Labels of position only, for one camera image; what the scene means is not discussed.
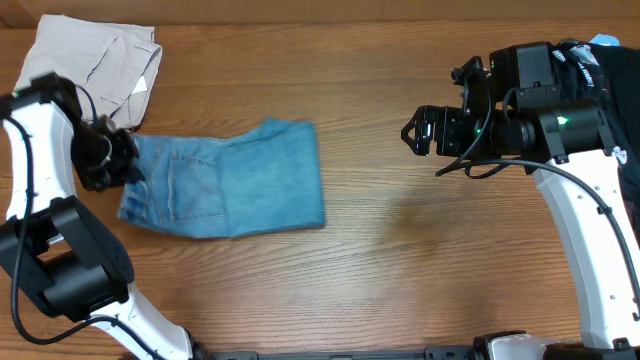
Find light blue denim jeans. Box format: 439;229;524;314
118;118;326;239

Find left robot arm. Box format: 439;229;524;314
1;73;209;359

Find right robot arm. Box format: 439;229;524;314
401;41;639;359

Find folded beige trousers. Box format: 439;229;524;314
15;15;163;131

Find black patterned garment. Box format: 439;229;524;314
552;39;639;234

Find light blue garment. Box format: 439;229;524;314
590;34;620;47

